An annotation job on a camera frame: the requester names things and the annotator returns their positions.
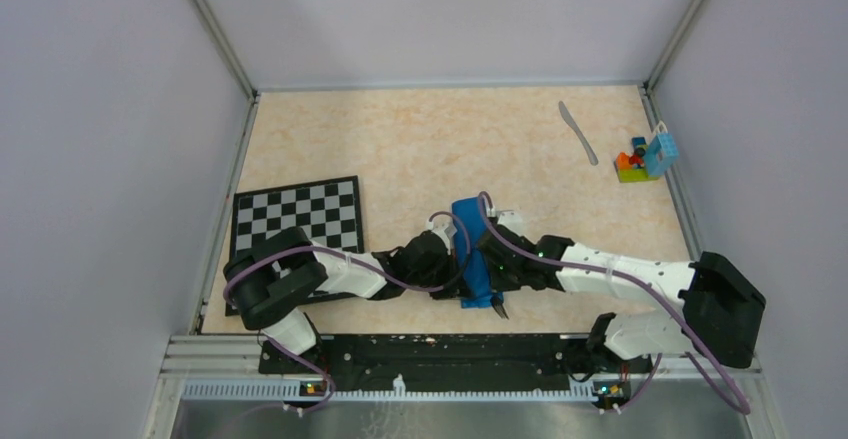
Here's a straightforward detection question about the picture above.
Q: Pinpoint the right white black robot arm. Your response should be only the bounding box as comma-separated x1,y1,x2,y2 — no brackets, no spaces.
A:
475,224,766,371

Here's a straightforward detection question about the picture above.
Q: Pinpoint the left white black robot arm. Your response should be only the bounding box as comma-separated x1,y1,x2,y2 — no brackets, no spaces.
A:
223,227,467,373

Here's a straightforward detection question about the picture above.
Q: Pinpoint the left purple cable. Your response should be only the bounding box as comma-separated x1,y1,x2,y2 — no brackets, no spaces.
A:
222,211,473,414

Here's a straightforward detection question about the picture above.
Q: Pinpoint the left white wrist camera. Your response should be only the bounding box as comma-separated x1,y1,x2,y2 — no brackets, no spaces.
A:
427,220,457,245

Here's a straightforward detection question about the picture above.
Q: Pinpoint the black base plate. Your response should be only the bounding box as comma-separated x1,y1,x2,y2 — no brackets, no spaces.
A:
258,333,654,392

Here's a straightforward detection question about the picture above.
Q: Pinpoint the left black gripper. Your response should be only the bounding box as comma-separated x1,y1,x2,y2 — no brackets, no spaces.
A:
408,249,474,300

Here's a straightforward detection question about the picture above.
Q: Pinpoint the aluminium front rail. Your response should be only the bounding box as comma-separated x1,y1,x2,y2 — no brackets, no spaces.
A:
144,334,787,438

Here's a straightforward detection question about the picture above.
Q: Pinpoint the colourful toy block set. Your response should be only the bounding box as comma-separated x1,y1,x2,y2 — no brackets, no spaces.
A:
613,121,679,183

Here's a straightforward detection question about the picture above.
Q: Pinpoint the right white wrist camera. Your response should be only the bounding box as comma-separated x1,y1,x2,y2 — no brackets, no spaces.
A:
490,210,526,236

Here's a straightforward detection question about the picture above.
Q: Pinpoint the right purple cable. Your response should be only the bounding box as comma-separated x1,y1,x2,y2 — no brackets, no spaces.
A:
476,190,753,417

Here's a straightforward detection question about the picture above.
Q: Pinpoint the blue satin napkin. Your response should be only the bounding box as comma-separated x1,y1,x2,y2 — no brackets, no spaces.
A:
451,197,495,309

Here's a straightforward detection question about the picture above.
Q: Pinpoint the purple cable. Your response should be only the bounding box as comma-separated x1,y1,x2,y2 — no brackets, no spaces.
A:
476,190,753,417
222,211,473,414

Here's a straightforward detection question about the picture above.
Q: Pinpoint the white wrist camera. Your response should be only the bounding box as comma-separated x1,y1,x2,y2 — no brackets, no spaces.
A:
427,220,457,245
490,210,526,236

